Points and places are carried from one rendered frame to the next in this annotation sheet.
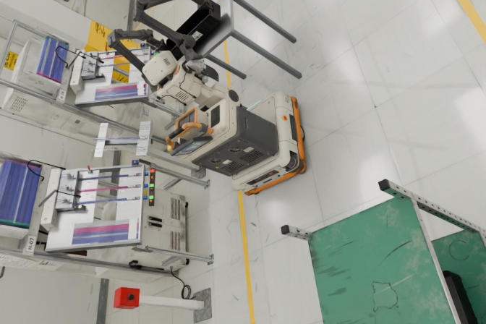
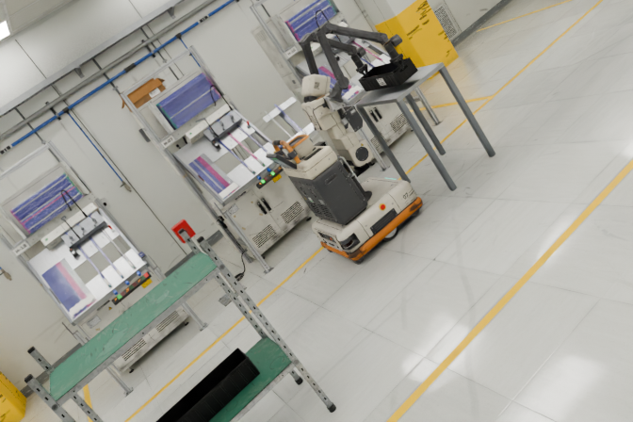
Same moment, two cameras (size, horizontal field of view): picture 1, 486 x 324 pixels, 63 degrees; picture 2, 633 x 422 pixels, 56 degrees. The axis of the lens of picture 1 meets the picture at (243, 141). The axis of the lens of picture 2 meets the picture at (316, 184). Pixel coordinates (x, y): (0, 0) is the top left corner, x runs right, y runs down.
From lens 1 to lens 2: 2.21 m
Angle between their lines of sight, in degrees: 31
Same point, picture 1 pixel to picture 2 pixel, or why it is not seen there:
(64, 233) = (192, 154)
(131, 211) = (241, 178)
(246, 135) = (320, 188)
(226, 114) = (316, 159)
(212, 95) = (340, 138)
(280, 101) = (396, 191)
